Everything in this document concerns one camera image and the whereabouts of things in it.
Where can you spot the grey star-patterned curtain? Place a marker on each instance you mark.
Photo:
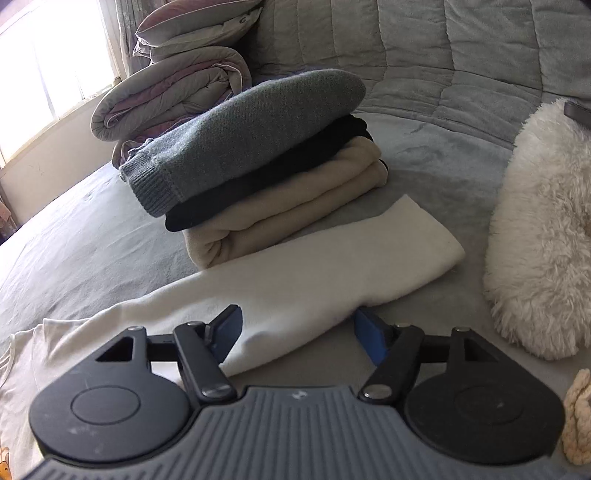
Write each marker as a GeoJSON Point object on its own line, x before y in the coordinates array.
{"type": "Point", "coordinates": [131, 27]}

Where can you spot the folded beige garment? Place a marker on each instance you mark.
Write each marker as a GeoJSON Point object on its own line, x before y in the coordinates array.
{"type": "Point", "coordinates": [300, 212]}

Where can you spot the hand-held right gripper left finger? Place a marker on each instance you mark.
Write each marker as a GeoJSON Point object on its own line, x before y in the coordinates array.
{"type": "Point", "coordinates": [228, 327]}

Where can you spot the dark flat tablet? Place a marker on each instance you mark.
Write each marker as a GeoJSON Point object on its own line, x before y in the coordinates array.
{"type": "Point", "coordinates": [579, 110]}

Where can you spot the folded grey pink quilt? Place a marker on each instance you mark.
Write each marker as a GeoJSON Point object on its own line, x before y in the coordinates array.
{"type": "Point", "coordinates": [175, 87]}

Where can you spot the white long-sleeve printed shirt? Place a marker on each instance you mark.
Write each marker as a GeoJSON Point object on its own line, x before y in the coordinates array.
{"type": "Point", "coordinates": [300, 277]}

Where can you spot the window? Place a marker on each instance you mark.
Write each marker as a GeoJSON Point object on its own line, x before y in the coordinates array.
{"type": "Point", "coordinates": [46, 69]}

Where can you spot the grey quilted headboard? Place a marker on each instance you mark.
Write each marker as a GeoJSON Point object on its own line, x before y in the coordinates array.
{"type": "Point", "coordinates": [415, 41]}

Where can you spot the white plush toy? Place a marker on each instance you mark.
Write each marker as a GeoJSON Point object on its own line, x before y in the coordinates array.
{"type": "Point", "coordinates": [540, 230]}

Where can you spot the folded grey knit sweater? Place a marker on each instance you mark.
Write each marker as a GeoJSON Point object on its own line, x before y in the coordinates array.
{"type": "Point", "coordinates": [240, 134]}

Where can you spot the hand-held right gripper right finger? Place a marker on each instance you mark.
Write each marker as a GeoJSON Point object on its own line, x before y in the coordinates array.
{"type": "Point", "coordinates": [371, 337]}

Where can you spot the folded black garment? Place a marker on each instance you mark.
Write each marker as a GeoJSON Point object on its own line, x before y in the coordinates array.
{"type": "Point", "coordinates": [286, 168]}

